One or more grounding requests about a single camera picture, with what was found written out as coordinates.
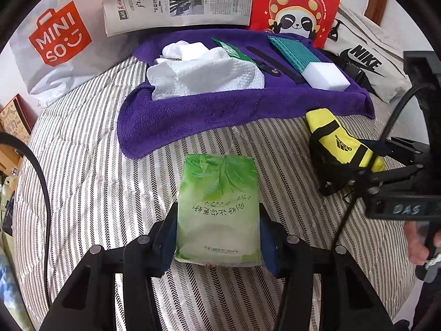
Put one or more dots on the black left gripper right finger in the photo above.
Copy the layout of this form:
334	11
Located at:
348	299

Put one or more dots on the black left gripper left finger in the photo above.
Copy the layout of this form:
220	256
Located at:
87	300

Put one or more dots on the yellow black Adidas pouch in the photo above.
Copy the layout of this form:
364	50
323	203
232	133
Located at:
337	157

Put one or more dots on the white melamine sponge block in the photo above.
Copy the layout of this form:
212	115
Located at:
325	76

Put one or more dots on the green tissue pack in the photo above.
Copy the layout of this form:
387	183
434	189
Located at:
218	221

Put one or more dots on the teal striped scrubbing pad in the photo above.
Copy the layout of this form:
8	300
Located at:
296	54

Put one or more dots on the white paper tissue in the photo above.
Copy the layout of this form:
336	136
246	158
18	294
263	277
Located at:
186	69

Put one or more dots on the green wet wipe sachet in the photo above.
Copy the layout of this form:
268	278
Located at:
233	51

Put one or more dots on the person's right hand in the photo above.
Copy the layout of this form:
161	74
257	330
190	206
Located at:
417	253

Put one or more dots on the striped grey bed sheet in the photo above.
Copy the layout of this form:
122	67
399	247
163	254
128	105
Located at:
98	196

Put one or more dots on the white Nike waist bag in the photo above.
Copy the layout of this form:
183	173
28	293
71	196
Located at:
366	45

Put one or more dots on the purple terry towel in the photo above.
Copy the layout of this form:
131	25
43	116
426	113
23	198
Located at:
145	125

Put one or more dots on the wooden furniture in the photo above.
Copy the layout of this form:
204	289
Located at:
16	120

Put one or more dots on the red panda paper bag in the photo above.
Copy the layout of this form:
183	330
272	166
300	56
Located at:
310	19

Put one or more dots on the white Miniso plastic bag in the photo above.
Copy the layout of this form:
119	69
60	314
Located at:
61	44

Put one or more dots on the wooden bed frame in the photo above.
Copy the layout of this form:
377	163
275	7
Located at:
375	10

